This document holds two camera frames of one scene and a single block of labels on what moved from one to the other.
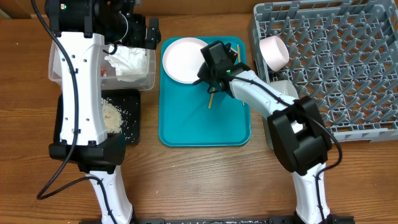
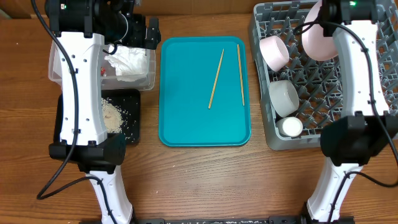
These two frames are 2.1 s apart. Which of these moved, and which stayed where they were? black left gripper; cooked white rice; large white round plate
Moved: large white round plate
Stayed: cooked white rice; black left gripper
